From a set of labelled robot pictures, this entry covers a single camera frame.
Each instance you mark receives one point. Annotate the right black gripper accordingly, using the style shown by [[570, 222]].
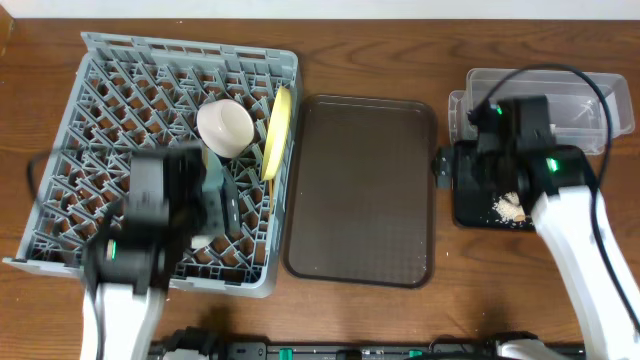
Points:
[[444, 167]]

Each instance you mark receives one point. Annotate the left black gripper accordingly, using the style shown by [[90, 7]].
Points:
[[215, 209]]

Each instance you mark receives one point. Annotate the white paper cup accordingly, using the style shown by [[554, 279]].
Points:
[[200, 241]]

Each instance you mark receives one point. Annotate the light blue bowl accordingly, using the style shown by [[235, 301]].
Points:
[[214, 177]]

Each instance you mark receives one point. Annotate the white bowl with rice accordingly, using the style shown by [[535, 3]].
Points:
[[226, 127]]

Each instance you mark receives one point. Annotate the yellow plate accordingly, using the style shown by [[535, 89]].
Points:
[[277, 134]]

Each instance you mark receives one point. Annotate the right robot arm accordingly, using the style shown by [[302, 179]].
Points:
[[574, 226]]

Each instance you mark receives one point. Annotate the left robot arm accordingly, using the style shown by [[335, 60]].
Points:
[[127, 268]]

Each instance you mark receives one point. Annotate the black tray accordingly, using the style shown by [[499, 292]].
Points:
[[569, 167]]

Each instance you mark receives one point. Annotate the spilled rice pile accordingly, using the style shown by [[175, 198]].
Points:
[[508, 208]]

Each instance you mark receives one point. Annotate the brown serving tray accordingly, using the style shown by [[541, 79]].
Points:
[[361, 202]]

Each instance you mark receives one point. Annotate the clear plastic bin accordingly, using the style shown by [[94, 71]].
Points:
[[577, 117]]

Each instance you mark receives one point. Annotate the grey plastic dish rack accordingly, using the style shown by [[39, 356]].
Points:
[[140, 92]]

